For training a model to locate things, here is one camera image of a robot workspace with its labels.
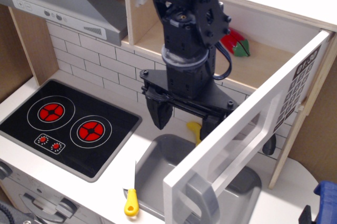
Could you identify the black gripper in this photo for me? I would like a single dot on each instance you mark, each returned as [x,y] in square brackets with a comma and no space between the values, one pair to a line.
[192,90]

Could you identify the white toy microwave door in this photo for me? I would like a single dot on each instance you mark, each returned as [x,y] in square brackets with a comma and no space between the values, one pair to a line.
[194,191]

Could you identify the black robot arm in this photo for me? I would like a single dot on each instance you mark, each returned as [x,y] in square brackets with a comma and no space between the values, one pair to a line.
[192,33]

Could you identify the yellow toy banana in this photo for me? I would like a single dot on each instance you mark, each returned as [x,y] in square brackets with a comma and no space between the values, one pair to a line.
[196,129]

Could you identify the red toy chili pepper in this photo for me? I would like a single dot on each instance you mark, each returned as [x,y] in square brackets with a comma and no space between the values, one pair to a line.
[236,44]

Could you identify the dark grey toy faucet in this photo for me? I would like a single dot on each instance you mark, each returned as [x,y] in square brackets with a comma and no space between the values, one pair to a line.
[269,146]

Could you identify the grey toy sink basin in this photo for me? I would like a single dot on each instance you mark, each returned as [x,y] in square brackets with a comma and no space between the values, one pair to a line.
[236,202]

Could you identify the black toy stove top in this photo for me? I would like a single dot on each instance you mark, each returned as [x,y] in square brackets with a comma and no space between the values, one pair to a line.
[71,129]

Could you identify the black object bottom right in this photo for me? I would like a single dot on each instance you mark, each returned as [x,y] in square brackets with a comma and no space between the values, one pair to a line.
[305,216]

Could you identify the grey toy oven door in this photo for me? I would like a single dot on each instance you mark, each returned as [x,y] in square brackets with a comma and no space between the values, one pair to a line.
[47,207]

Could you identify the grey range hood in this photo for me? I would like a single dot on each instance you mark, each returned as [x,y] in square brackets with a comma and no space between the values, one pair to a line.
[104,19]

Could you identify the blue plastic object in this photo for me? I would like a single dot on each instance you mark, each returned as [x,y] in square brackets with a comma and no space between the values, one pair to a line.
[327,207]

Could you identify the grey oven knob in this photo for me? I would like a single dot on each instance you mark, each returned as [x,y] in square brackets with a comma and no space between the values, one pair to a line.
[5,170]

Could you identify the yellow handled toy knife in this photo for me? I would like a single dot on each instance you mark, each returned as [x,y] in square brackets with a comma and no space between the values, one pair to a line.
[131,207]

